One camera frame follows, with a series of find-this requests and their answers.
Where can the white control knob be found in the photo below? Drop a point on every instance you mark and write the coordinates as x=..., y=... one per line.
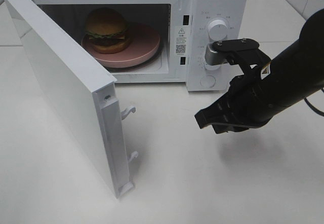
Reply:
x=217, y=30
x=211, y=67

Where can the burger with lettuce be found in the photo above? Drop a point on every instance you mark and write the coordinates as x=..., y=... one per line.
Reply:
x=107, y=31

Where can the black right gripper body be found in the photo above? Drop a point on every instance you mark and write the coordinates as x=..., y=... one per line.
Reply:
x=241, y=87

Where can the round white door button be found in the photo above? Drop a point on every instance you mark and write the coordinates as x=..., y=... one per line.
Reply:
x=208, y=81

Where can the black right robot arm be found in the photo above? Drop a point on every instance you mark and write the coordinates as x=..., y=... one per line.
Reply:
x=266, y=86

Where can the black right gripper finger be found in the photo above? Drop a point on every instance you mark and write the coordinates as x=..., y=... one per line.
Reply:
x=219, y=111
x=223, y=127

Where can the white microwave oven body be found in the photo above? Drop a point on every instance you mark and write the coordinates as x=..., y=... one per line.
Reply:
x=163, y=15

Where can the pink round plate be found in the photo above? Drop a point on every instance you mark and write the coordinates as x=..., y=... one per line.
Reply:
x=145, y=42

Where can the white warning label sticker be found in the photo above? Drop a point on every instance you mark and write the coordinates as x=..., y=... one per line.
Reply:
x=181, y=39

